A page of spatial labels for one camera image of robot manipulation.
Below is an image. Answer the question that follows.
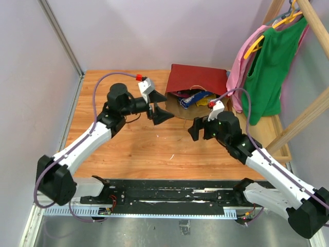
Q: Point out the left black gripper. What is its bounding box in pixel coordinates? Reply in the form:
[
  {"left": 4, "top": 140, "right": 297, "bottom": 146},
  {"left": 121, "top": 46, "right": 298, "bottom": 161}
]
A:
[{"left": 121, "top": 90, "right": 175, "bottom": 125}]

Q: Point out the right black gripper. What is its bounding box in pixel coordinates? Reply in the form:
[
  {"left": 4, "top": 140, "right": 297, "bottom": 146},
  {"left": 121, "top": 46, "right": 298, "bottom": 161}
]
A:
[{"left": 188, "top": 114, "right": 229, "bottom": 145}]

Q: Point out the blue Doritos chip bag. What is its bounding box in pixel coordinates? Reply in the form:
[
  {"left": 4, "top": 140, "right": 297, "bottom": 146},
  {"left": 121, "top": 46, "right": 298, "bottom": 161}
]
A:
[{"left": 178, "top": 91, "right": 211, "bottom": 109}]

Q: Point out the red brown paper bag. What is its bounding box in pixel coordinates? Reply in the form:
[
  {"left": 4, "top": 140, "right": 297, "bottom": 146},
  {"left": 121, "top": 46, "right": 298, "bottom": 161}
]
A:
[{"left": 165, "top": 64, "right": 228, "bottom": 120}]

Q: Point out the yellow snack packet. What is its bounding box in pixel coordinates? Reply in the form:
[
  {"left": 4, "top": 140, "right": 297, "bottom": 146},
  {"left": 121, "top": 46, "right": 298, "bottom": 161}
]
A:
[{"left": 196, "top": 94, "right": 216, "bottom": 107}]

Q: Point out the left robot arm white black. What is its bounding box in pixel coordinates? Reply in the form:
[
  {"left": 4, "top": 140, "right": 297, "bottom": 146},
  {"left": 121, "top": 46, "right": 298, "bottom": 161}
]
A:
[{"left": 35, "top": 79, "right": 174, "bottom": 206}]

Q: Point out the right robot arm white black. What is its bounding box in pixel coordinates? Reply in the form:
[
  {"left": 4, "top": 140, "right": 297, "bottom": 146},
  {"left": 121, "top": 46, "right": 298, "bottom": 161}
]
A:
[{"left": 188, "top": 111, "right": 328, "bottom": 239}]

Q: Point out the purple snack packet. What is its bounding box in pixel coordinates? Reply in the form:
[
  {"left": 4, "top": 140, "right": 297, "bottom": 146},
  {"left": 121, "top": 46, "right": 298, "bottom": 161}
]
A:
[{"left": 170, "top": 90, "right": 197, "bottom": 100}]

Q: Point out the pink shirt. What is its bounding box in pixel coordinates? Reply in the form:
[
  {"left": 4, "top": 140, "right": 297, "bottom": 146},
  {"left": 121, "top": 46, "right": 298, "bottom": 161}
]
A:
[{"left": 226, "top": 25, "right": 309, "bottom": 113}]

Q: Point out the wooden clothes rack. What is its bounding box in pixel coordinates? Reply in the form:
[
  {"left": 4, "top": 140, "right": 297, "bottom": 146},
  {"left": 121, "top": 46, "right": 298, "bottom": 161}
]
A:
[{"left": 228, "top": 0, "right": 329, "bottom": 163}]

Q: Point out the green shirt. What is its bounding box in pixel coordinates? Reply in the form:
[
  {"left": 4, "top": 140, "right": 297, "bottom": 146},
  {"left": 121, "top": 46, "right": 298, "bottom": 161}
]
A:
[{"left": 241, "top": 16, "right": 307, "bottom": 126}]

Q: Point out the grey clothes hanger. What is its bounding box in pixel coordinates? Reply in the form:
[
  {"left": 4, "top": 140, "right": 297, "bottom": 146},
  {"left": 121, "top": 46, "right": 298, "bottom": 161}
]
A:
[{"left": 264, "top": 0, "right": 300, "bottom": 28}]

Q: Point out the yellow clothes hanger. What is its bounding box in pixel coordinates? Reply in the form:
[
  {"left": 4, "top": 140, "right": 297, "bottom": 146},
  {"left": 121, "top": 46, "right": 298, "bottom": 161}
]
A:
[{"left": 243, "top": 0, "right": 302, "bottom": 60}]

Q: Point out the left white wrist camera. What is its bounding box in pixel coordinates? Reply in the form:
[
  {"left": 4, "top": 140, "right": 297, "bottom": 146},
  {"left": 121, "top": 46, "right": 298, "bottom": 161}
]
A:
[{"left": 138, "top": 78, "right": 155, "bottom": 103}]

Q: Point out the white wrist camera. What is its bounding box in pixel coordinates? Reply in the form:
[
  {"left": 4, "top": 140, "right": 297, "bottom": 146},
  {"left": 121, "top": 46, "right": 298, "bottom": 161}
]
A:
[
  {"left": 208, "top": 100, "right": 225, "bottom": 121},
  {"left": 138, "top": 78, "right": 155, "bottom": 103}
]

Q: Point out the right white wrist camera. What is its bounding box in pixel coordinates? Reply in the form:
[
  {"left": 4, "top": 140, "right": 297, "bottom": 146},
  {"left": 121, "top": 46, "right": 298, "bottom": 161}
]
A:
[{"left": 208, "top": 100, "right": 225, "bottom": 121}]

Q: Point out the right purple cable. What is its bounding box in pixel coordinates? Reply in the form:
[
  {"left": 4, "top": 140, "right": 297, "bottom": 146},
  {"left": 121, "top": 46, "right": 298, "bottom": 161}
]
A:
[{"left": 208, "top": 87, "right": 329, "bottom": 228}]

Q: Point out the purple cable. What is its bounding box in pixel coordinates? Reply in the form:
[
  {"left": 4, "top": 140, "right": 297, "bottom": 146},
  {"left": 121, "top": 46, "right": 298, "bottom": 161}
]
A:
[
  {"left": 208, "top": 87, "right": 329, "bottom": 228},
  {"left": 33, "top": 72, "right": 143, "bottom": 223}
]

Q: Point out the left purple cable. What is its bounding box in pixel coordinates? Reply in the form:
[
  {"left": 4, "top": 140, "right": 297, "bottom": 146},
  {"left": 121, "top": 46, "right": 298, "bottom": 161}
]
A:
[{"left": 33, "top": 72, "right": 143, "bottom": 223}]

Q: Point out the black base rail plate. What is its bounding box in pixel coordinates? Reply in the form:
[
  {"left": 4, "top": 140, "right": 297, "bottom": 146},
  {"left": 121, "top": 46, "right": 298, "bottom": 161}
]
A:
[{"left": 33, "top": 178, "right": 283, "bottom": 220}]

